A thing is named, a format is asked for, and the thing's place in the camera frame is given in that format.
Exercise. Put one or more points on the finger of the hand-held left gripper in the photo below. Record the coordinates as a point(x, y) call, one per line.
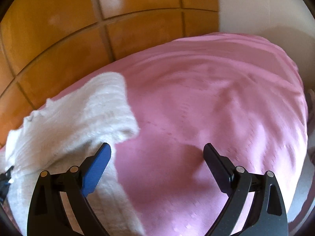
point(5, 182)

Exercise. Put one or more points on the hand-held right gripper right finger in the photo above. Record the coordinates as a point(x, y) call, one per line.
point(217, 167)

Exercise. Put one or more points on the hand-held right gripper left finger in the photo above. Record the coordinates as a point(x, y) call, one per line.
point(97, 167)

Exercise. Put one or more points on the white knitted sweater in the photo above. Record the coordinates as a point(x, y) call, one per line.
point(73, 118)

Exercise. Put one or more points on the pink blanket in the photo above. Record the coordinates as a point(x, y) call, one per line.
point(196, 103)

